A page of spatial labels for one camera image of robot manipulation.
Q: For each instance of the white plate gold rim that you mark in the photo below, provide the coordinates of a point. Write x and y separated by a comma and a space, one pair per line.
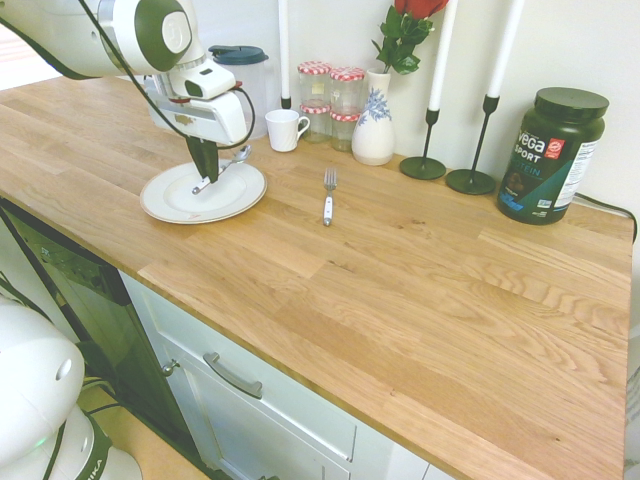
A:
235, 192

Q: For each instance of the white ceramic cup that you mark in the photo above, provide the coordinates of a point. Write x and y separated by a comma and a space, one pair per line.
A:
282, 131

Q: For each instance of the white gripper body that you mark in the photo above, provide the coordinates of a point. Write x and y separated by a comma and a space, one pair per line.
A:
215, 117

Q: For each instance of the clear plastic pitcher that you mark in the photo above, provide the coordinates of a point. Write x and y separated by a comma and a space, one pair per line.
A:
257, 95

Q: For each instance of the white Franka Panda arm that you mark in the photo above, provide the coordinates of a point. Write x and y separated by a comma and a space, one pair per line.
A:
125, 35

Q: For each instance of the dark green protein powder tub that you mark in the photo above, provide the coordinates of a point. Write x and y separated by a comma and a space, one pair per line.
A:
550, 155

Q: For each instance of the dark teal pitcher lid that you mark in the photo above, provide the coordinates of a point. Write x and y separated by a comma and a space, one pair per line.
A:
240, 53

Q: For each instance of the white vase blue flower print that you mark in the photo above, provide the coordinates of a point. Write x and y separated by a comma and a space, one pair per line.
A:
372, 140

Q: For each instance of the tall white candle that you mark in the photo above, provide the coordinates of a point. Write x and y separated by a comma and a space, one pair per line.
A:
505, 50
442, 55
284, 50

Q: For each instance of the silver cabinet knob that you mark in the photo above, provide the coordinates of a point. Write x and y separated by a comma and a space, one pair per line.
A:
170, 368

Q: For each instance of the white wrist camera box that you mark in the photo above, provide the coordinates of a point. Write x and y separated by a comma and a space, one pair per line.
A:
210, 82

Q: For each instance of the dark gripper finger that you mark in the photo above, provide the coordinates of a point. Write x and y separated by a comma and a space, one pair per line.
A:
196, 152
211, 162

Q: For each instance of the glass jar red checkered lid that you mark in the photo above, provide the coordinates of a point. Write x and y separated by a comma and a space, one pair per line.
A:
346, 92
344, 134
314, 82
315, 125

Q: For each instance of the red rose green leaves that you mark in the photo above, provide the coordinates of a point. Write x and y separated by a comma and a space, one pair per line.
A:
405, 30

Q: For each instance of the wooden robot mounting board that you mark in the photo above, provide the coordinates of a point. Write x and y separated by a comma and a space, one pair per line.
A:
140, 435

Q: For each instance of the dark green glossy panel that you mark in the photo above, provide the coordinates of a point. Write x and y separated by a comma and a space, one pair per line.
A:
100, 310

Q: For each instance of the dark green candle holder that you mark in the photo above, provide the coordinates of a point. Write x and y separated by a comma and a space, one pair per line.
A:
470, 181
286, 103
423, 167

